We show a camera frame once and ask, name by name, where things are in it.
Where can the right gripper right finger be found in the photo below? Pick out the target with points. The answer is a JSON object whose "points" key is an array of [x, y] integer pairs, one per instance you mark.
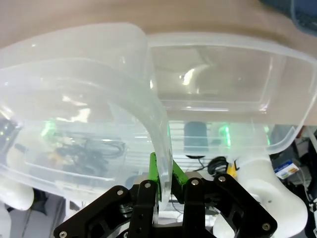
{"points": [[195, 210]]}

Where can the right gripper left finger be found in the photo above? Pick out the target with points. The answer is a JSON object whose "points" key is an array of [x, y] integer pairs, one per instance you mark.
{"points": [[143, 210]]}

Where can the large clear plastic bin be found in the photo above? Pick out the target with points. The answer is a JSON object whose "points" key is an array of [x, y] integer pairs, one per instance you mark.
{"points": [[74, 99]]}

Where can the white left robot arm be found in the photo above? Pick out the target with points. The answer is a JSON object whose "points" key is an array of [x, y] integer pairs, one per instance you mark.
{"points": [[15, 196]]}

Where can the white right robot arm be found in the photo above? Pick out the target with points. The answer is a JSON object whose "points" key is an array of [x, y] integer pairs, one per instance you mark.
{"points": [[277, 203]]}

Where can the small yellow object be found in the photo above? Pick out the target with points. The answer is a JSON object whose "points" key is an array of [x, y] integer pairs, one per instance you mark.
{"points": [[232, 170]]}

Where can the blue and white box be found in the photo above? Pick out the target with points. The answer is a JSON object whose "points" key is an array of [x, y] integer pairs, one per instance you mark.
{"points": [[287, 170]]}

